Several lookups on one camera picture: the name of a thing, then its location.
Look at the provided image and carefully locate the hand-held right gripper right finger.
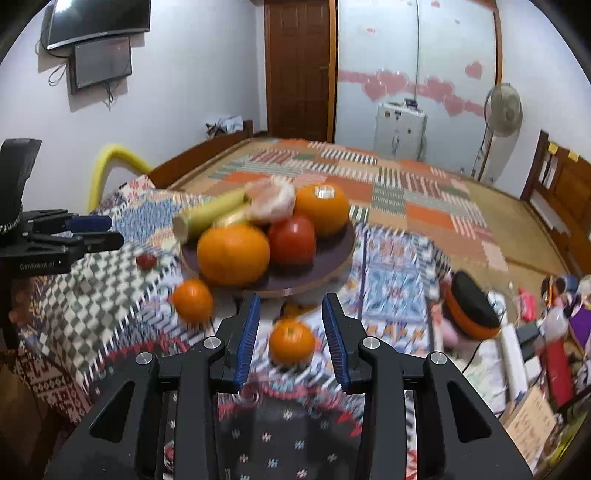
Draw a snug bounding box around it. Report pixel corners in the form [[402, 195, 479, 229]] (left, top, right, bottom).
[[321, 292, 536, 480]]

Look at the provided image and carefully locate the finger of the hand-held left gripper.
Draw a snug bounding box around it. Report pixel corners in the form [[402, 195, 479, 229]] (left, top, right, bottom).
[[23, 230, 125, 254], [22, 208, 113, 233]]

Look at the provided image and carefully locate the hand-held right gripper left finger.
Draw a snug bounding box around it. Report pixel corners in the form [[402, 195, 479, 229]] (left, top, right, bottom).
[[44, 293, 262, 480]]

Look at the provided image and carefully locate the small tangerine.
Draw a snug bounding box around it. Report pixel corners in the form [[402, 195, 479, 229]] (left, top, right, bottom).
[[172, 278, 215, 323], [269, 319, 317, 364]]

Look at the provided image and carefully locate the purple plate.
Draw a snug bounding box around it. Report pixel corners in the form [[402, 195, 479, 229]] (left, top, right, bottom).
[[178, 220, 356, 297]]

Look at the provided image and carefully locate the large orange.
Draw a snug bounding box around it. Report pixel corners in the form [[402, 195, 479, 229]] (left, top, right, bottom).
[[197, 223, 271, 286]]

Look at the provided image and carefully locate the red tomato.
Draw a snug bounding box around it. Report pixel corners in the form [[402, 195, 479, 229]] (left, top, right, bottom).
[[267, 214, 318, 267]]

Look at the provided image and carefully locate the orange with white sticker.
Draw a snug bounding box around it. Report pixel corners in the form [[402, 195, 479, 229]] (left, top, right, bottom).
[[294, 183, 351, 236]]

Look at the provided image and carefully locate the peeled citrus segment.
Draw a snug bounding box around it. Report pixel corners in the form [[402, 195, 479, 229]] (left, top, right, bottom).
[[244, 176, 297, 226]]

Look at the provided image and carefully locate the person's left hand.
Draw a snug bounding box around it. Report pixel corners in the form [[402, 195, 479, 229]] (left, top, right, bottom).
[[8, 277, 38, 325]]

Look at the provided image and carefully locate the printed patchwork quilt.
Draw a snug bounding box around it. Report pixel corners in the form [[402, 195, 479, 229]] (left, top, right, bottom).
[[13, 179, 463, 480]]

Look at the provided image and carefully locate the yellow chair back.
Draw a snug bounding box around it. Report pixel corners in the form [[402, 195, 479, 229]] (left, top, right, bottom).
[[87, 143, 153, 214]]

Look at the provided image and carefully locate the striped patchwork blanket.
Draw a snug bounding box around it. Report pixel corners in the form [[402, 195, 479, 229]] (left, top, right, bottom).
[[177, 138, 509, 274]]

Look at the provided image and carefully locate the bag with cloth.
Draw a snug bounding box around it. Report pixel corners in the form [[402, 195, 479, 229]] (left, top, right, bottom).
[[205, 113, 245, 137]]

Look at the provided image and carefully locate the woven straw mat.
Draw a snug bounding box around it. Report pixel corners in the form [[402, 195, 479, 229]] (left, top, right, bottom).
[[456, 177, 570, 278]]

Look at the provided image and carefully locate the brown wooden door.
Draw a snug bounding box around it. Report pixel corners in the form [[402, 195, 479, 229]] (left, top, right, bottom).
[[264, 0, 338, 143]]

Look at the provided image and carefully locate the standing fan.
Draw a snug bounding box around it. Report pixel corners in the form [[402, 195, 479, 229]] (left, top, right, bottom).
[[471, 82, 524, 184]]

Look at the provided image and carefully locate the wooden wardrobe with heart stickers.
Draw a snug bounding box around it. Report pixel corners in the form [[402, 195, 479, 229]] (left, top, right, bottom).
[[263, 0, 505, 180]]

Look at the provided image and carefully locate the black monitor cable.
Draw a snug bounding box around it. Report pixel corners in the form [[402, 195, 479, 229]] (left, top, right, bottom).
[[48, 64, 115, 106]]

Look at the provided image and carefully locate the small black wall monitor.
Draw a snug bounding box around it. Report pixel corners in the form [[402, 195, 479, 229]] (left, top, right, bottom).
[[69, 35, 134, 96]]

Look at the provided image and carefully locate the black wall television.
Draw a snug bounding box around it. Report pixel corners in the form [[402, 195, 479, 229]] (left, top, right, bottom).
[[45, 0, 153, 51]]

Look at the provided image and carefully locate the wooden bed frame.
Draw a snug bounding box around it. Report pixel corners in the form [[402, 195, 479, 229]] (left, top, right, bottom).
[[147, 119, 591, 278]]

